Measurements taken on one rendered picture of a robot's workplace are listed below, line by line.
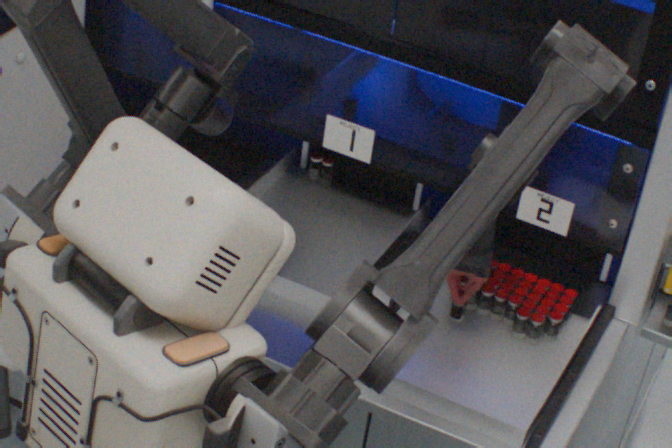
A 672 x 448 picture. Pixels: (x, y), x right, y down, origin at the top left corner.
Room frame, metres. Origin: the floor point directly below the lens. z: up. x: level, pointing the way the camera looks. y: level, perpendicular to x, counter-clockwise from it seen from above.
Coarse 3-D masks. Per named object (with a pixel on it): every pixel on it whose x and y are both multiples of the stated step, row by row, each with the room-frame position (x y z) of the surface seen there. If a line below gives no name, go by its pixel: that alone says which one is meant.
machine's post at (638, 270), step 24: (648, 168) 1.68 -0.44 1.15; (648, 192) 1.67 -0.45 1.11; (648, 216) 1.67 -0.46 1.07; (648, 240) 1.66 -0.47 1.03; (624, 264) 1.67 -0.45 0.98; (648, 264) 1.66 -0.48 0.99; (624, 288) 1.67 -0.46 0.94; (648, 288) 1.66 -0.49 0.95; (624, 312) 1.67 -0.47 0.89; (624, 360) 1.66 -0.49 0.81; (600, 384) 1.67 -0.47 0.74; (600, 408) 1.66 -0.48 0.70; (576, 432) 1.67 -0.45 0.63; (600, 432) 1.66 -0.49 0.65
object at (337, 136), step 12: (336, 120) 1.86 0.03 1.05; (324, 132) 1.87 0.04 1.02; (336, 132) 1.86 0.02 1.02; (348, 132) 1.85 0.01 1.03; (360, 132) 1.84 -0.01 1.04; (372, 132) 1.84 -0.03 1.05; (324, 144) 1.87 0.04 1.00; (336, 144) 1.86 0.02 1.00; (348, 144) 1.85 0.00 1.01; (360, 144) 1.84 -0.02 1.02; (372, 144) 1.84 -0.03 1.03; (360, 156) 1.84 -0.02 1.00
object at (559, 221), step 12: (528, 192) 1.74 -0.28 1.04; (540, 192) 1.73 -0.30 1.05; (528, 204) 1.74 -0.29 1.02; (540, 204) 1.73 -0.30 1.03; (564, 204) 1.72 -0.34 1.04; (516, 216) 1.74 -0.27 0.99; (528, 216) 1.73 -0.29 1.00; (540, 216) 1.73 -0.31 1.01; (552, 216) 1.72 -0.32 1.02; (564, 216) 1.71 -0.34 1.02; (552, 228) 1.72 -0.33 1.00; (564, 228) 1.71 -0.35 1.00
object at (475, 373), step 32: (448, 288) 1.68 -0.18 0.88; (448, 320) 1.60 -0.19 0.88; (480, 320) 1.61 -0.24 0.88; (576, 320) 1.64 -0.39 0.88; (416, 352) 1.51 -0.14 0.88; (448, 352) 1.52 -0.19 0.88; (480, 352) 1.53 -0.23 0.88; (512, 352) 1.54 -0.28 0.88; (544, 352) 1.55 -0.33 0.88; (576, 352) 1.54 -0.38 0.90; (416, 384) 1.44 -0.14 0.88; (448, 384) 1.45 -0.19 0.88; (480, 384) 1.46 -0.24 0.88; (512, 384) 1.47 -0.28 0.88; (544, 384) 1.48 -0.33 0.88; (448, 416) 1.37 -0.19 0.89; (480, 416) 1.36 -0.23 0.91; (512, 416) 1.40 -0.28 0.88
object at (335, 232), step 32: (288, 160) 1.95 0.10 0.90; (256, 192) 1.85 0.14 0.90; (288, 192) 1.88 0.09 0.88; (320, 192) 1.90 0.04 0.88; (352, 192) 1.91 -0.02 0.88; (320, 224) 1.80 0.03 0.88; (352, 224) 1.82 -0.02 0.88; (384, 224) 1.83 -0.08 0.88; (416, 224) 1.83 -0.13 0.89; (320, 256) 1.71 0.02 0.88; (352, 256) 1.73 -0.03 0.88; (384, 256) 1.71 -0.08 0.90; (288, 288) 1.59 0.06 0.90; (320, 288) 1.63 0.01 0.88
